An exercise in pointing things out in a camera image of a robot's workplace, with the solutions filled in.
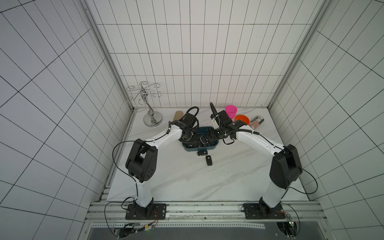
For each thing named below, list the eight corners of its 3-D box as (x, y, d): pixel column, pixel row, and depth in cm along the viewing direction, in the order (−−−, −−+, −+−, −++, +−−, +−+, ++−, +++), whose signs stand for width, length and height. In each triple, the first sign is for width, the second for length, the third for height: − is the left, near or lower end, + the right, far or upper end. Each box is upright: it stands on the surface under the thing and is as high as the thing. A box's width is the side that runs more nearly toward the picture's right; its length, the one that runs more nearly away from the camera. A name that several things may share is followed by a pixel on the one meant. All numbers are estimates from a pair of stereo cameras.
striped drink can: (253, 131, 108) (255, 127, 105) (246, 126, 111) (248, 122, 108) (262, 122, 114) (265, 118, 110) (256, 118, 117) (258, 114, 113)
